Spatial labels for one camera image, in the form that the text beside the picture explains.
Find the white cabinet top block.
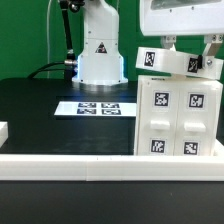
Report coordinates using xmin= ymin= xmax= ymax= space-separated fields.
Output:
xmin=136 ymin=47 xmax=224 ymax=80

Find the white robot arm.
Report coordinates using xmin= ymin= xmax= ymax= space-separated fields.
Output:
xmin=74 ymin=0 xmax=224 ymax=85

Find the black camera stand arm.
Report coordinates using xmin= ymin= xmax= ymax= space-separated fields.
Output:
xmin=58 ymin=0 xmax=85 ymax=66

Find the white U-shaped fence frame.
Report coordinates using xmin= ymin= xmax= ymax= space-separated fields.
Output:
xmin=0 ymin=121 xmax=224 ymax=182

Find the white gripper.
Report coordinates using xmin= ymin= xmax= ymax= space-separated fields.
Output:
xmin=139 ymin=0 xmax=224 ymax=71

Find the black cable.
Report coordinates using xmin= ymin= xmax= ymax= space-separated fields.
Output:
xmin=27 ymin=61 xmax=74 ymax=80

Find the white marker sheet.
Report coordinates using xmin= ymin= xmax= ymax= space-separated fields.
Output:
xmin=55 ymin=101 xmax=136 ymax=117

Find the white cabinet body box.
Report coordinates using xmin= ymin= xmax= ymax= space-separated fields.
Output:
xmin=134 ymin=76 xmax=223 ymax=156

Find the white thin cable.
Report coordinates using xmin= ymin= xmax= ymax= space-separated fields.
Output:
xmin=46 ymin=0 xmax=54 ymax=79

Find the white cabinet door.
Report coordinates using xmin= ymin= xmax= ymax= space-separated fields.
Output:
xmin=174 ymin=79 xmax=222 ymax=156
xmin=135 ymin=76 xmax=179 ymax=156

